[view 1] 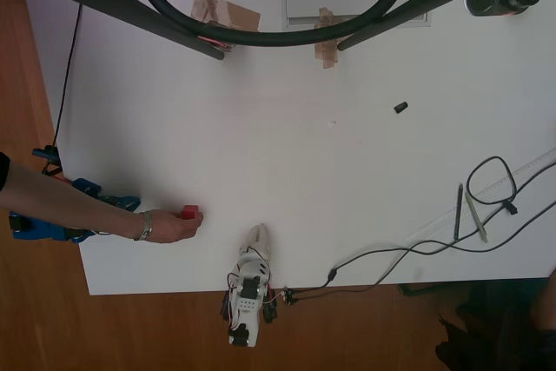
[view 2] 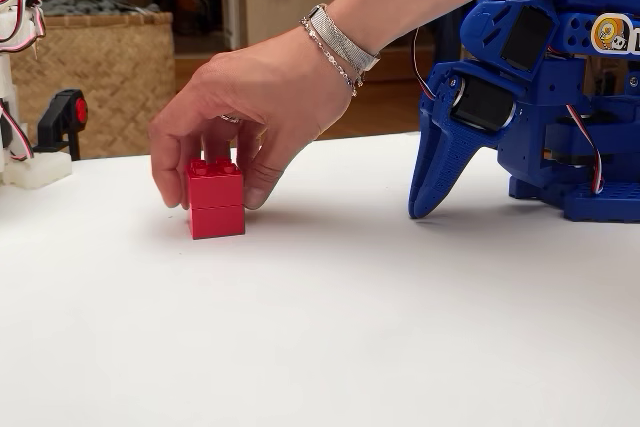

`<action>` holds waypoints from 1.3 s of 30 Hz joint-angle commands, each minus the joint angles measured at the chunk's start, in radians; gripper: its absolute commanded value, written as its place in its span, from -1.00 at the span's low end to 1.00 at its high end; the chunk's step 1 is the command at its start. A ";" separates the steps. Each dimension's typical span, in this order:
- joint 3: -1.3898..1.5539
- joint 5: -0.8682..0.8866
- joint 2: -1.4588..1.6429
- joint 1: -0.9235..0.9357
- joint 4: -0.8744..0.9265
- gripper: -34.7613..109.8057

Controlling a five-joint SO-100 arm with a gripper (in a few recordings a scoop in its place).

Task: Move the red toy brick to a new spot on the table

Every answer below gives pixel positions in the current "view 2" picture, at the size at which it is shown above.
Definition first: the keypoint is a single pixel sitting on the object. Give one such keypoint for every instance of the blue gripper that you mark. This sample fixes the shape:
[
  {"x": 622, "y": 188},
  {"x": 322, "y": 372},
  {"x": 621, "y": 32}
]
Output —
[{"x": 481, "y": 106}]

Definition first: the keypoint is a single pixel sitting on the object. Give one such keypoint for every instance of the red lego block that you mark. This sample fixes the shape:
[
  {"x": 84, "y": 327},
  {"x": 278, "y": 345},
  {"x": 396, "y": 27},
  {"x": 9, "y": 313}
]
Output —
[{"x": 216, "y": 207}]

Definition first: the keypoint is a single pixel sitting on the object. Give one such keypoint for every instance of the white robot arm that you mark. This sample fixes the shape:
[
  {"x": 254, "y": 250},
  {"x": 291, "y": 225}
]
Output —
[{"x": 10, "y": 17}]

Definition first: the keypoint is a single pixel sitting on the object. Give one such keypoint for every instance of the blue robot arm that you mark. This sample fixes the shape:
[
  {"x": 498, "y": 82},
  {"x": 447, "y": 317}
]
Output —
[{"x": 555, "y": 97}]

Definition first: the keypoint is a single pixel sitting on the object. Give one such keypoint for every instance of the person's bare hand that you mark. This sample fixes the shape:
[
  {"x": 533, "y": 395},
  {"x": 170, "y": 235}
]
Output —
[{"x": 260, "y": 92}]

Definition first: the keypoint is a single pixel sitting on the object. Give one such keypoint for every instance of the round orange white sticker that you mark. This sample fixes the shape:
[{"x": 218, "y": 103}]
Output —
[{"x": 611, "y": 33}]

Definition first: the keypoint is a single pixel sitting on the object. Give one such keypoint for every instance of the woven basket planter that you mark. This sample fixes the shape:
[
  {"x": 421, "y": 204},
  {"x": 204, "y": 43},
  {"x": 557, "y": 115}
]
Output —
[{"x": 115, "y": 82}]

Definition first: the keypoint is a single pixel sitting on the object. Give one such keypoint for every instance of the black clamp with red knob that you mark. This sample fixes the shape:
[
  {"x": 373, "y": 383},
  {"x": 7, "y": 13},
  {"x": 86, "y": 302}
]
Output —
[{"x": 62, "y": 119}]

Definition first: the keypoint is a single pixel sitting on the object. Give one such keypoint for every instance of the grey pebbles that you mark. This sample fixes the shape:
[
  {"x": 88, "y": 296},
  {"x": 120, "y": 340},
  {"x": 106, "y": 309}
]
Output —
[{"x": 90, "y": 7}]

